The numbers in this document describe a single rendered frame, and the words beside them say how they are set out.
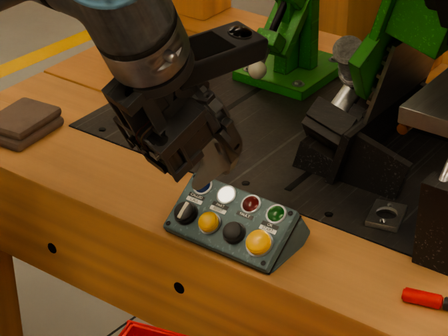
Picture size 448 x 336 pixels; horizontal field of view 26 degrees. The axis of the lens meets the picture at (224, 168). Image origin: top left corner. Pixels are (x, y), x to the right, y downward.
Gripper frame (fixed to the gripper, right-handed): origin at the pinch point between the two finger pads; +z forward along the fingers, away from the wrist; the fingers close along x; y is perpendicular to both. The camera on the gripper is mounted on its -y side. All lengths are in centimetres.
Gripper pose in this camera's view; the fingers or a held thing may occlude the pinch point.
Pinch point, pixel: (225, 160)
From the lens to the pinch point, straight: 103.0
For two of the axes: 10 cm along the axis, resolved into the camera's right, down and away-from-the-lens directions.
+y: -6.8, 7.0, -2.3
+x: 6.9, 4.9, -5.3
